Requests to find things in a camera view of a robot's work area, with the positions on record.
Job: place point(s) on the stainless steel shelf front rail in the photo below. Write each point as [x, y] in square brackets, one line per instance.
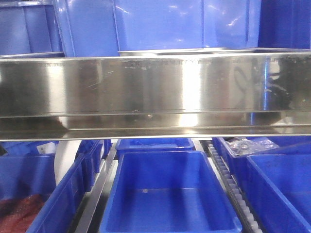
[225, 93]

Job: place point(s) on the blue bin behind centre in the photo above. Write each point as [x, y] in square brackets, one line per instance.
[153, 144]

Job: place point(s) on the white paper label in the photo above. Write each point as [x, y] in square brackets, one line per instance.
[47, 148]

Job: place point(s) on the blue bin lower left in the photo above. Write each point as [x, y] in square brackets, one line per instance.
[25, 176]

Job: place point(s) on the grey metal divider rail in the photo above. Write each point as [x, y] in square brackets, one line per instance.
[91, 209]

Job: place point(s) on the blue bin with plastic bags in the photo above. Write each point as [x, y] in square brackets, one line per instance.
[238, 164]

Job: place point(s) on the blue crate upper left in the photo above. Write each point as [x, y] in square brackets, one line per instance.
[28, 28]

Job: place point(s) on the large blue crate upper centre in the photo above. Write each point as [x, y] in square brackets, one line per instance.
[106, 27]

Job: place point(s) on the white cylindrical post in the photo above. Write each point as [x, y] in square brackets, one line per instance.
[64, 157]

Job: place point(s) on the white roller track rail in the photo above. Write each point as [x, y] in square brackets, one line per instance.
[249, 223]

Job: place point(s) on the blue bin lower right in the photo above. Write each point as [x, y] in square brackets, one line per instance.
[279, 189]

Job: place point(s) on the clear plastic parts bags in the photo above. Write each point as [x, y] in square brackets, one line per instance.
[243, 146]

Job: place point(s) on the blue bin lower centre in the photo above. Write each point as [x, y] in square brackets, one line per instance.
[168, 192]

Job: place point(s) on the red mesh material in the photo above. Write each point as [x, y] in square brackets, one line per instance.
[17, 214]

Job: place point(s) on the large silver tray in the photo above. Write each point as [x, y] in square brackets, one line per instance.
[214, 50]

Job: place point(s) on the blue crate upper right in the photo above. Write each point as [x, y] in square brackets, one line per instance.
[285, 24]

